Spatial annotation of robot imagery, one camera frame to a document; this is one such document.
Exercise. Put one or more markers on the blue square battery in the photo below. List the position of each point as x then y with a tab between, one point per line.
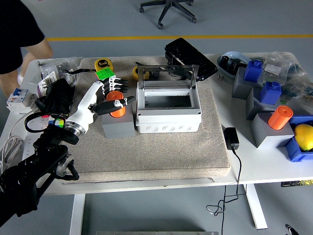
253	71
270	93

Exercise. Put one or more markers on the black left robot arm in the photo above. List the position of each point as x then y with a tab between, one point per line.
49	147

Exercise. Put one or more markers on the black power adapter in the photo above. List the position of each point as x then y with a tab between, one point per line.
231	138

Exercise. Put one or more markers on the grey block holder round hole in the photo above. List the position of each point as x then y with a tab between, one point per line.
117	129

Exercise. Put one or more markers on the yellow black tape measure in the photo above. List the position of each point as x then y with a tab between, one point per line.
102	64
135	73

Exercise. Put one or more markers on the light blue bowl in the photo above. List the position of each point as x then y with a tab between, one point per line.
238	55

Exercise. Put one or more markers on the small red block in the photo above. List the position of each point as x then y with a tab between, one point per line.
45	116

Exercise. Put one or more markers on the black small component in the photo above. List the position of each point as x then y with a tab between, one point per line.
234	66
225	61

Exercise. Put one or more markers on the grey-brown table mat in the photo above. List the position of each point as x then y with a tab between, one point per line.
159	151

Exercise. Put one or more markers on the black table control panel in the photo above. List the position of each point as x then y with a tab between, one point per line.
297	183

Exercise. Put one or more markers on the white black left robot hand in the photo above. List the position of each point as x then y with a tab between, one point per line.
85	107

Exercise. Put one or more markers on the black plastic case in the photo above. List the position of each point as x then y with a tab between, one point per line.
190	56

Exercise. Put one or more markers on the grey plastic junction box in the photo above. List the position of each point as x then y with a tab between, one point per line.
168	122

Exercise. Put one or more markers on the clear bag with breakers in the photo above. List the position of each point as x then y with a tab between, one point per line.
63	64

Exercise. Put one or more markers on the white power strip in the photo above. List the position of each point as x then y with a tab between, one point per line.
28	147

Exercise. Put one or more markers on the blue plastic bin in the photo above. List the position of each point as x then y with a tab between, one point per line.
297	154

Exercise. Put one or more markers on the black folded cloth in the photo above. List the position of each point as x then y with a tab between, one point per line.
58	95

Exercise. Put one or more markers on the small metal part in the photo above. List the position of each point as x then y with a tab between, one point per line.
221	77

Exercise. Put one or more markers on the colourful puzzle cube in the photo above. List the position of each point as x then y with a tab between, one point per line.
105	73
58	122

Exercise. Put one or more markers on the black office chair base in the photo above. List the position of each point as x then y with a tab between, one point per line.
168	11

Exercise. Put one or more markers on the yellow lemon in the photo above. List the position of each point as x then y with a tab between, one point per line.
304	137

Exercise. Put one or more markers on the orange cylinder battery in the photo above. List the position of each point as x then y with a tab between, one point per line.
115	96
280	118

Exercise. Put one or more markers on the person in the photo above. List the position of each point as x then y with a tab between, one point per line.
14	31

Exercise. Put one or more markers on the transparent hinged box lid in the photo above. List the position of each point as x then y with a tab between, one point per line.
166	84

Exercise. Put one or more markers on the blue white circuit breaker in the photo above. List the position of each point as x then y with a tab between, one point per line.
17	98

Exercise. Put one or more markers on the clear bag of parts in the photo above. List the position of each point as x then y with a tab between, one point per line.
276	64
299	88

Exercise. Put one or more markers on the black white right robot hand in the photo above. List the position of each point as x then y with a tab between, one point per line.
290	229

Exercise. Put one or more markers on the white table leg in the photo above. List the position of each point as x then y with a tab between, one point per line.
77	215
256	208

